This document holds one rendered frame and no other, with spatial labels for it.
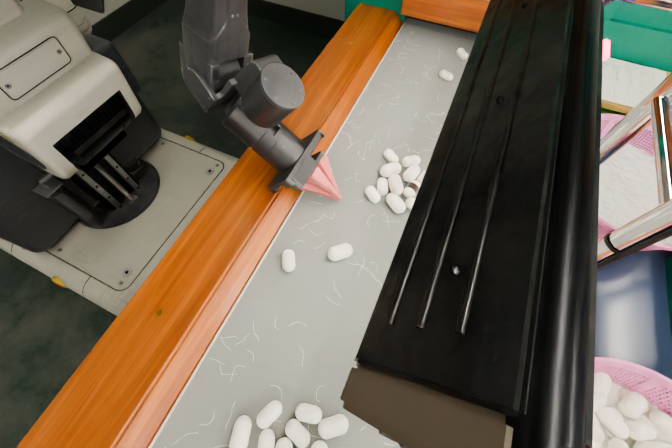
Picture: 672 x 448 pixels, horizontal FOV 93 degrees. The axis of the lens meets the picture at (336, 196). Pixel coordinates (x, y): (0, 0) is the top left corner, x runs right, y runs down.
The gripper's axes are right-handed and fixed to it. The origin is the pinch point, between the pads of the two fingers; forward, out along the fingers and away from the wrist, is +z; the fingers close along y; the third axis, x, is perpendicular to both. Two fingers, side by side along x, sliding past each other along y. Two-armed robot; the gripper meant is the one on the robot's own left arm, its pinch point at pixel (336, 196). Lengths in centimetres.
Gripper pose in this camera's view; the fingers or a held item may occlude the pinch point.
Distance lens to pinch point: 50.3
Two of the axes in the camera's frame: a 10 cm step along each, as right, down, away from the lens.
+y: 4.2, -7.8, 4.7
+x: -5.8, 1.7, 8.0
